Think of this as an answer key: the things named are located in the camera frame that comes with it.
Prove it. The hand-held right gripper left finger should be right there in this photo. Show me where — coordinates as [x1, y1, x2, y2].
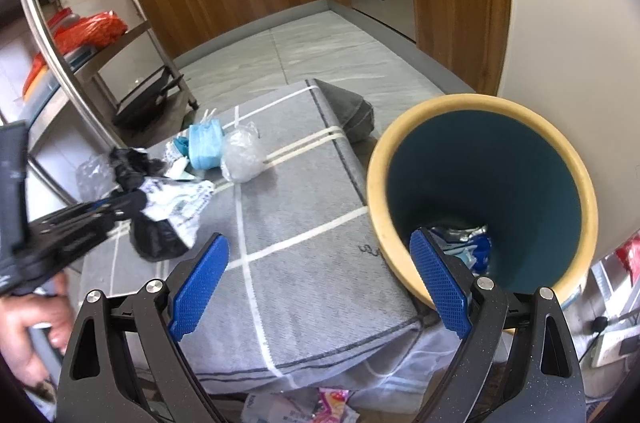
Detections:
[56, 232, 231, 423]

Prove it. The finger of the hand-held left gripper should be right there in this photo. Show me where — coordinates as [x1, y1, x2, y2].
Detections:
[25, 192, 149, 261]
[29, 198, 121, 229]

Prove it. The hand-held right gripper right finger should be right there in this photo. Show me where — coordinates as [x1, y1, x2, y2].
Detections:
[409, 227, 586, 423]

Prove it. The silver striped wrapper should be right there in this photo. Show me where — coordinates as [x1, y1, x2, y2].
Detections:
[431, 223, 488, 249]

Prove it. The blue packet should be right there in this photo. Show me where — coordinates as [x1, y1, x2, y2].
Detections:
[447, 233, 493, 274]

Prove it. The large black plastic bag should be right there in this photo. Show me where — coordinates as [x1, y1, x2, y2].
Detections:
[129, 213, 191, 261]

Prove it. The small black plastic bag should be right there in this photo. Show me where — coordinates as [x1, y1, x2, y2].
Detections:
[111, 147, 168, 193]

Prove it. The white printed paper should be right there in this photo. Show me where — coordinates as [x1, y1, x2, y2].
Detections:
[140, 177, 216, 249]

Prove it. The yellow rimmed teal bin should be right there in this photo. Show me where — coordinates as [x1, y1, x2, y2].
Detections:
[366, 94, 599, 335]

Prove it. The person's left hand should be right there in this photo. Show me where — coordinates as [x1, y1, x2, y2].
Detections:
[0, 273, 73, 384]

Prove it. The large clear plastic bag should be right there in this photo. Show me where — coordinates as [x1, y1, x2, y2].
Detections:
[75, 153, 123, 204]

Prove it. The grey checked blanket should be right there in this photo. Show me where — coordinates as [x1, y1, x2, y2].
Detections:
[80, 78, 471, 404]

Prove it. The yellow packet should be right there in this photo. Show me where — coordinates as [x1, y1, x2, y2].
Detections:
[22, 70, 51, 101]

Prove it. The blue face mask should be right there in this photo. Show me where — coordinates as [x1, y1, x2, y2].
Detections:
[187, 106, 226, 171]

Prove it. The crumpled clear plastic bag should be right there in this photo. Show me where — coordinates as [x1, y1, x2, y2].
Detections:
[220, 126, 266, 184]

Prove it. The black electric griddle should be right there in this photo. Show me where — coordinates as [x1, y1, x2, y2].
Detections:
[111, 68, 185, 129]

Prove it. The white printed plastic packaging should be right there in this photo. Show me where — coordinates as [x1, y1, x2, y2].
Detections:
[242, 390, 326, 423]

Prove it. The pink wrapper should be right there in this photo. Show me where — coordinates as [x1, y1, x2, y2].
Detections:
[315, 388, 361, 423]

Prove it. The white power strip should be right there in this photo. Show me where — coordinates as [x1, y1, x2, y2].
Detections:
[585, 308, 640, 369]

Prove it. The clear package with red print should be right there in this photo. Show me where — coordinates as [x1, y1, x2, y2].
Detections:
[612, 233, 640, 274]

